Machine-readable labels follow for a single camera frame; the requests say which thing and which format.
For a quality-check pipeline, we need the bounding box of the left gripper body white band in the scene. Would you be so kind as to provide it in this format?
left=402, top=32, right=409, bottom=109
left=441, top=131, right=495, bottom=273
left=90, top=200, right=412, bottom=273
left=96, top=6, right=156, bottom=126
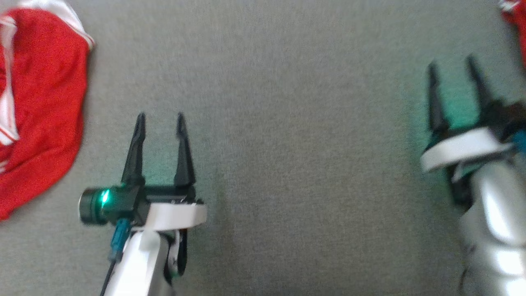
left=123, top=184, right=208, bottom=231

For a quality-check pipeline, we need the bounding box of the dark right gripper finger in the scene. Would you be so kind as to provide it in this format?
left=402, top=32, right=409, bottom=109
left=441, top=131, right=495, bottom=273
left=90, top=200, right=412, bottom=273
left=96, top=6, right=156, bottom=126
left=465, top=55, right=494, bottom=113
left=426, top=61, right=450, bottom=133

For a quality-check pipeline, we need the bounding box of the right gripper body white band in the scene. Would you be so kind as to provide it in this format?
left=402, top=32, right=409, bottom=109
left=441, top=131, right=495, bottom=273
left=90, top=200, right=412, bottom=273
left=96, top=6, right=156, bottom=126
left=420, top=98, right=526, bottom=174

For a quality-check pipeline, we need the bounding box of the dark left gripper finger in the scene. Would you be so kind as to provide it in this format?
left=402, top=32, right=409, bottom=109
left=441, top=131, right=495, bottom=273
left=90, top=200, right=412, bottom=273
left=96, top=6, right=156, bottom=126
left=173, top=112, right=196, bottom=188
left=121, top=112, right=147, bottom=186

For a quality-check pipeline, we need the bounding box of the red white sports garment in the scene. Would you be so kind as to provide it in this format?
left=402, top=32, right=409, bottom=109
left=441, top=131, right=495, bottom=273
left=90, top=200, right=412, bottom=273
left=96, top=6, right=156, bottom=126
left=498, top=0, right=526, bottom=69
left=0, top=0, right=95, bottom=221

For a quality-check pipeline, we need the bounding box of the grey fabric sofa seat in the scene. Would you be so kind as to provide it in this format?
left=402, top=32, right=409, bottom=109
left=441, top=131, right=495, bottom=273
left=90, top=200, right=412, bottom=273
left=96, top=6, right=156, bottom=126
left=0, top=0, right=526, bottom=296

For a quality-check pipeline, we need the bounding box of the thin black cable teal plug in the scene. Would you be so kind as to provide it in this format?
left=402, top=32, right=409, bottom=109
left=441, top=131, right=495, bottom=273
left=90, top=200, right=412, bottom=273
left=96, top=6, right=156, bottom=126
left=100, top=218, right=132, bottom=296

